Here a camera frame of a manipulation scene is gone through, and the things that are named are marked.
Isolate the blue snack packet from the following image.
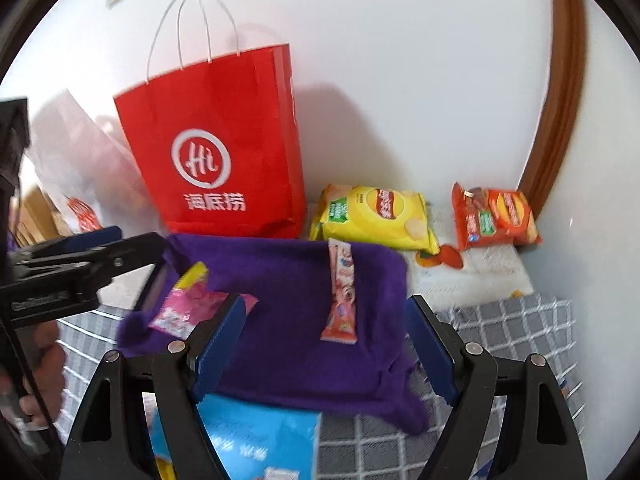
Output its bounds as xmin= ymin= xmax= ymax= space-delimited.
xmin=150 ymin=392 xmax=323 ymax=480

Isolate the orange potato chip bag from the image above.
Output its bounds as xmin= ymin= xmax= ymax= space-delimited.
xmin=451 ymin=181 xmax=542 ymax=252

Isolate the person's left hand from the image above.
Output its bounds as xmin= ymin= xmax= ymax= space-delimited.
xmin=0 ymin=320 xmax=67 ymax=426

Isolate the purple fabric storage basket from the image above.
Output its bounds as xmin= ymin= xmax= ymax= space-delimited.
xmin=117 ymin=232 xmax=431 ymax=436

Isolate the black cable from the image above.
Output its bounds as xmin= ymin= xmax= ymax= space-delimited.
xmin=0 ymin=310 xmax=63 ymax=456

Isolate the pink candy packet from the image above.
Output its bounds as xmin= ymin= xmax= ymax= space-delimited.
xmin=150 ymin=261 xmax=259 ymax=338

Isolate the white plastic bag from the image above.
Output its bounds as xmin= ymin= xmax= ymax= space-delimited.
xmin=27 ymin=87 xmax=166 ymax=236

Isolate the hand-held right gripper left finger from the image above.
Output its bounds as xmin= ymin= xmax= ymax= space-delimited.
xmin=60 ymin=292 xmax=248 ymax=480

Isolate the light wooden furniture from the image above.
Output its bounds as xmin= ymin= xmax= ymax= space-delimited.
xmin=15 ymin=185 xmax=71 ymax=248

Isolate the long pink snack packet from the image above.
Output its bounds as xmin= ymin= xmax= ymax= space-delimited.
xmin=320 ymin=239 xmax=360 ymax=345

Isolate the yellow potato chip bag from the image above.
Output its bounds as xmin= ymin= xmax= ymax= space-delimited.
xmin=309 ymin=183 xmax=441 ymax=256

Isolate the brown wooden door frame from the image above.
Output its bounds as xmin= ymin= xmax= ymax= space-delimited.
xmin=517 ymin=0 xmax=588 ymax=211

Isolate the red paper shopping bag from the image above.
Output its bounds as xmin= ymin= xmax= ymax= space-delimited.
xmin=113 ymin=0 xmax=307 ymax=239

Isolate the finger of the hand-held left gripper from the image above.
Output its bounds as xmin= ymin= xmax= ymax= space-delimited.
xmin=10 ymin=226 xmax=123 ymax=267
xmin=70 ymin=232 xmax=168 ymax=292

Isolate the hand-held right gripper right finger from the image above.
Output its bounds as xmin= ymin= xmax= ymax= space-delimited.
xmin=406 ymin=295 xmax=588 ymax=480

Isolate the grey grid-pattern bedsheet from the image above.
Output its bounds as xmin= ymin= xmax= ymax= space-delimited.
xmin=55 ymin=292 xmax=586 ymax=480

